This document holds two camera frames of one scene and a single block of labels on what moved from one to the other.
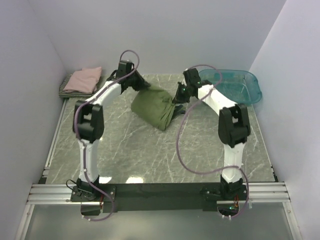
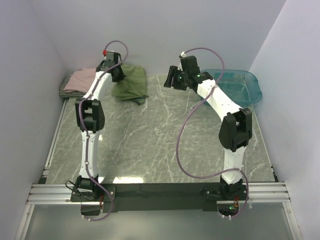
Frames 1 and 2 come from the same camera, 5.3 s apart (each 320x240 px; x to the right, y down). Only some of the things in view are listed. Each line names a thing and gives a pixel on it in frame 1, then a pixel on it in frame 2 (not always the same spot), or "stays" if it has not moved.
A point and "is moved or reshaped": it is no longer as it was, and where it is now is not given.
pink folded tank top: x=85 y=80 stays
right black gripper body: x=182 y=95 to x=185 y=76
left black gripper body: x=135 y=81 to x=121 y=75
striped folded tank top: x=64 y=94 stays
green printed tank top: x=154 y=106 is moved or reshaped
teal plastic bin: x=241 y=86 stays
